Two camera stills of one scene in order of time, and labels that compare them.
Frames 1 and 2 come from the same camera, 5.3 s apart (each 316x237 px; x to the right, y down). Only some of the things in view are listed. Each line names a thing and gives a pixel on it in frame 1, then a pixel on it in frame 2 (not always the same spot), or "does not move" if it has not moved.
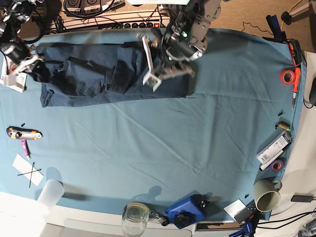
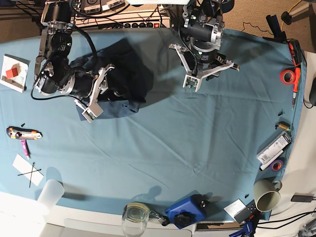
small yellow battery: [284, 125] does not move
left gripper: [21, 60] to [91, 85]
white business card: [232, 209] does not move
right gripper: [165, 48] to [203, 59]
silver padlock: [163, 219] does not move
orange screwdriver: [296, 83] does not move
